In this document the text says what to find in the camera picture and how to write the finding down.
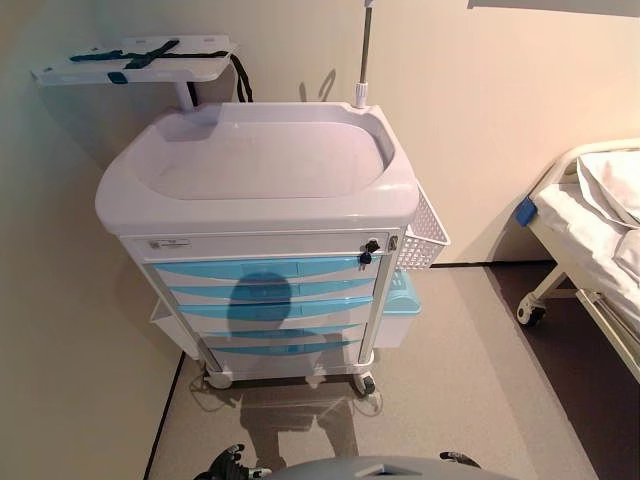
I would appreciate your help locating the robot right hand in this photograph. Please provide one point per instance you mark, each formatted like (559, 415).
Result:
(459, 458)

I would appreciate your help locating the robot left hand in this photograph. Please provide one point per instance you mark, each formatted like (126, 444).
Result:
(231, 464)

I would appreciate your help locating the blue cart drawer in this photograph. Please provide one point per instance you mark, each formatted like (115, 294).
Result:
(210, 311)
(210, 270)
(210, 292)
(320, 331)

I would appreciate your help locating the white locking cart drawer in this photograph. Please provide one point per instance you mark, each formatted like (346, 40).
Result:
(250, 245)

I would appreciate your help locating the white drawer label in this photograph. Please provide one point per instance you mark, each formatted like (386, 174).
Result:
(169, 244)

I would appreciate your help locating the black drawer lock knob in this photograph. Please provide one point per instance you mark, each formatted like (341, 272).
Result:
(371, 246)

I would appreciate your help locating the cart caster wheel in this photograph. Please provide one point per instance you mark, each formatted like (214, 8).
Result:
(365, 384)
(219, 378)

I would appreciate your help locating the white side bin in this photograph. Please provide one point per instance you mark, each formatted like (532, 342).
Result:
(172, 325)

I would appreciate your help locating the bed caster wheel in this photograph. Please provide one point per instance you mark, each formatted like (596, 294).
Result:
(531, 312)

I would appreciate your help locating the blue lidded waste bin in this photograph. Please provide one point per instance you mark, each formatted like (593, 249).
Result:
(402, 305)

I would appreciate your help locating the black key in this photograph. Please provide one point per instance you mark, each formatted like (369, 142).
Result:
(365, 258)

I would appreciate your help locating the white perforated side basket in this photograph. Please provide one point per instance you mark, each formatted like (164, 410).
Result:
(425, 240)

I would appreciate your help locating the blue bed corner bumper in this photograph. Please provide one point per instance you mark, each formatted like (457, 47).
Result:
(526, 212)

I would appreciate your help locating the white medical cart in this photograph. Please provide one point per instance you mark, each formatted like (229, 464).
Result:
(260, 210)

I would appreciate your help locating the white bed mattress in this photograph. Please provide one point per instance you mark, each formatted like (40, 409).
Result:
(580, 225)

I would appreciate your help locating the white folded blanket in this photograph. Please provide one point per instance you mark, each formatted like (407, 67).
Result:
(610, 185)

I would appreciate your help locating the white side shelf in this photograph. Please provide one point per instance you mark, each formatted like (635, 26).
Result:
(165, 75)

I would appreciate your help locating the metal IV pole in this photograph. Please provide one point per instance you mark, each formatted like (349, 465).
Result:
(367, 45)

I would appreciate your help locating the white hospital bed frame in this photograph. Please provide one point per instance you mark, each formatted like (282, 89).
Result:
(550, 285)

